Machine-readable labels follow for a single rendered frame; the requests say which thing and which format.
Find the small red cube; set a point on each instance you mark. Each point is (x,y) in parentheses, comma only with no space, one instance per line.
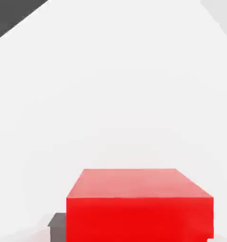
(140,217)

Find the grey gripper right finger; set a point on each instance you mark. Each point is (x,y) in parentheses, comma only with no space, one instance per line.
(216,239)

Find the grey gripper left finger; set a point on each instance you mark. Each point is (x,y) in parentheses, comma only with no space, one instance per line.
(57,228)

